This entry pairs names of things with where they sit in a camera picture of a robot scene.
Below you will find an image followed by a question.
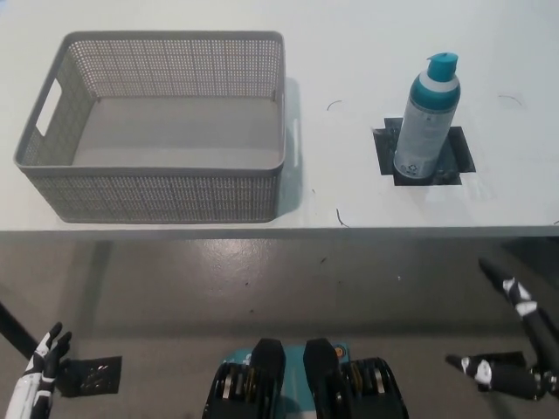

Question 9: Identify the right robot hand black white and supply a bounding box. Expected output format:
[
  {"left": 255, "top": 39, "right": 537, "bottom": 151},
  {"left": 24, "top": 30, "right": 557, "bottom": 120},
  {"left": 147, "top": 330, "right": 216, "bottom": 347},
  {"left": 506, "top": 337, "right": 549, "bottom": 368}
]
[{"left": 445, "top": 258, "right": 559, "bottom": 401}]

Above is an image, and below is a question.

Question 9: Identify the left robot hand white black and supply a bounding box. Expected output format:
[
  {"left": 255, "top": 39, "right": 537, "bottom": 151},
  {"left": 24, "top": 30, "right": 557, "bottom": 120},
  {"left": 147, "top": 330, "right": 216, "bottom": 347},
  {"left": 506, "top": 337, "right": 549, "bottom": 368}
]
[{"left": 0, "top": 322, "right": 73, "bottom": 419}]

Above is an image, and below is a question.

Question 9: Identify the teal and white spray can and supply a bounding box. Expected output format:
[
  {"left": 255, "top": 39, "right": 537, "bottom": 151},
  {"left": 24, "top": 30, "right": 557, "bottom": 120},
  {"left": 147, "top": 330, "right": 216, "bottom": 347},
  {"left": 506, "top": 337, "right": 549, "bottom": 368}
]
[{"left": 392, "top": 52, "right": 461, "bottom": 181}]

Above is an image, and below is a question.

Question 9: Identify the black table leg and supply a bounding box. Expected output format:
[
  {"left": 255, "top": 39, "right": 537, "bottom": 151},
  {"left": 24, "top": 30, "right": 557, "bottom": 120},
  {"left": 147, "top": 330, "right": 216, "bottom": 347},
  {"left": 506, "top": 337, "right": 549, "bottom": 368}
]
[{"left": 0, "top": 300, "right": 39, "bottom": 358}]

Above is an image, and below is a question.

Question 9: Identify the black tape patch on table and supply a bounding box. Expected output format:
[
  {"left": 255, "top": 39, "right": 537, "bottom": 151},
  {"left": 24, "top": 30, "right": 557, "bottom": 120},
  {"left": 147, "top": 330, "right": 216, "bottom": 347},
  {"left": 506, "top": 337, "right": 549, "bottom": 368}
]
[{"left": 372, "top": 117, "right": 477, "bottom": 189}]

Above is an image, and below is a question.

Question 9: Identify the grey perforated plastic basket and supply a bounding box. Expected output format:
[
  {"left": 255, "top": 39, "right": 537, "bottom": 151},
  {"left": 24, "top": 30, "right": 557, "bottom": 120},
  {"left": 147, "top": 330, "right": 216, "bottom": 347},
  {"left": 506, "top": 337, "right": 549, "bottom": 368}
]
[{"left": 12, "top": 30, "right": 302, "bottom": 225}]

